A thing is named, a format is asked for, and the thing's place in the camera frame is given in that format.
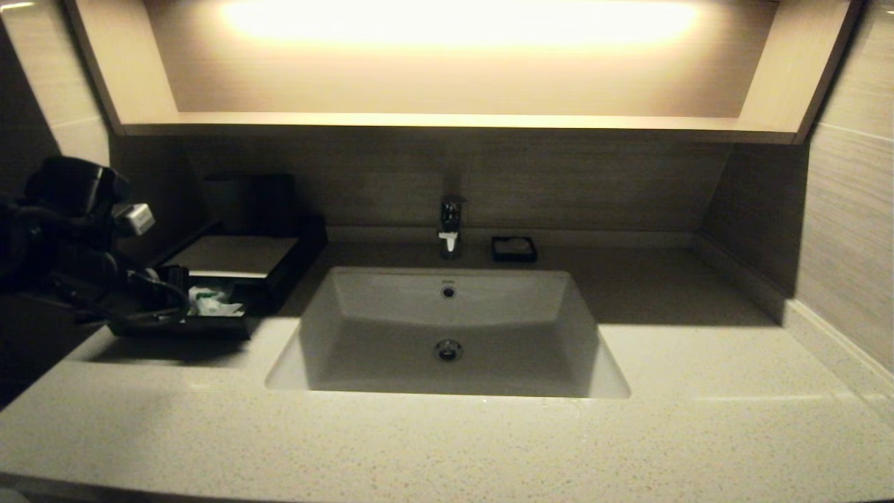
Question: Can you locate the black amenity tray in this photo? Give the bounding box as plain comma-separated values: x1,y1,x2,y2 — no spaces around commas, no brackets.
161,214,329,313

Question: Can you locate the black soap dish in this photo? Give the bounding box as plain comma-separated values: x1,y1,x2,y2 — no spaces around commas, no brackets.
490,236,538,263

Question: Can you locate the black pull-out drawer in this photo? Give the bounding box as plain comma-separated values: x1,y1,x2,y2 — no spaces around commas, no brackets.
108,278,254,342

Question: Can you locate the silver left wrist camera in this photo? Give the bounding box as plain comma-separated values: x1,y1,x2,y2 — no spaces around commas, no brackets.
119,203,156,237

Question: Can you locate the grey cup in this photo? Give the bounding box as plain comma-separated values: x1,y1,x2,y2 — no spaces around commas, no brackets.
205,173,257,235

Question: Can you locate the black plastic cup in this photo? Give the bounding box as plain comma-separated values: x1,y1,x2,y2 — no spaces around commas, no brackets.
255,173,298,236

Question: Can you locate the white ceramic sink basin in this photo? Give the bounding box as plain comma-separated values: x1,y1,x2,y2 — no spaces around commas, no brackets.
265,267,631,399

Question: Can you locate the small sachet green label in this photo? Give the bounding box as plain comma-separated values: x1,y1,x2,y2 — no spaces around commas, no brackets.
187,284,245,318

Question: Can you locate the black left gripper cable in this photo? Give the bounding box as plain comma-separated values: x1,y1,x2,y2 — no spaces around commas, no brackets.
73,269,191,326

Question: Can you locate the wooden wall niche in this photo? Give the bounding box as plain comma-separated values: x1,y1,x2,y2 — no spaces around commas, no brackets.
63,0,861,145

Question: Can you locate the chrome faucet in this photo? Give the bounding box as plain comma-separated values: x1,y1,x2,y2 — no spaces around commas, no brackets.
438,196,469,257

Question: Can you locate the warm niche light strip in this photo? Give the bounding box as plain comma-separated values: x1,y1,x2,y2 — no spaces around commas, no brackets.
223,0,699,53

